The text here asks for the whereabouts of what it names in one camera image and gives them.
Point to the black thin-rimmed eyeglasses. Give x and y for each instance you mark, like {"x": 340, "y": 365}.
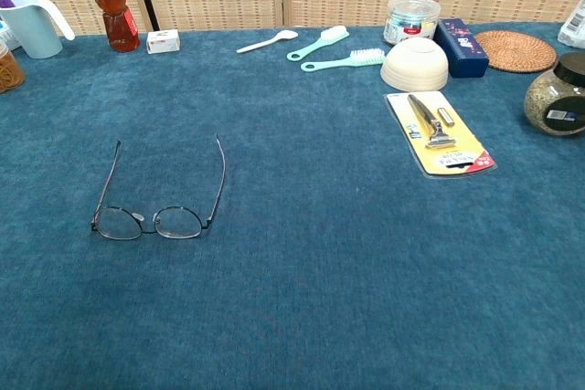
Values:
{"x": 121, "y": 224}

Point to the white plastic spoon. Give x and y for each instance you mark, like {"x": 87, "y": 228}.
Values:
{"x": 285, "y": 35}

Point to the mint green scrub brush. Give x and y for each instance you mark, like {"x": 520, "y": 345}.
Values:
{"x": 331, "y": 36}
{"x": 361, "y": 59}

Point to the clear round tub of clips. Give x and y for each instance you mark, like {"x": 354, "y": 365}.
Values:
{"x": 411, "y": 15}

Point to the clear cup of brown contents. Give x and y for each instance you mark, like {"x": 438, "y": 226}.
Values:
{"x": 9, "y": 72}

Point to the dark blue long box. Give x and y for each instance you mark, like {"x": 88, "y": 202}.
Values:
{"x": 461, "y": 49}

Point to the small white cardboard box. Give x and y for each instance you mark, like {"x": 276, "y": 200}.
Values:
{"x": 162, "y": 41}

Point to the glass jar with black lid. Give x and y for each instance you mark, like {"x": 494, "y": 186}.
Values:
{"x": 555, "y": 100}

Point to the razor in yellow blister pack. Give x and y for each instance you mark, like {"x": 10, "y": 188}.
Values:
{"x": 439, "y": 134}

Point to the cream upturned bowl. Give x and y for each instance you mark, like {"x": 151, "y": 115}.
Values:
{"x": 415, "y": 66}

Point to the white bottle with yellow cap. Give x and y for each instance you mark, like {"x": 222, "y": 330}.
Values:
{"x": 575, "y": 27}

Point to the round woven rattan coaster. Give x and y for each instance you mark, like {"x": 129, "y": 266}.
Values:
{"x": 515, "y": 51}

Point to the light blue plastic pitcher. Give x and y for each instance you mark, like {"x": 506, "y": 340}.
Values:
{"x": 34, "y": 27}

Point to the honey bottle with yellow cap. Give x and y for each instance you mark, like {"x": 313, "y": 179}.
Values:
{"x": 120, "y": 20}

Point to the blue felt table cover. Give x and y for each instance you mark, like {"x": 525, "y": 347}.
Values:
{"x": 292, "y": 271}

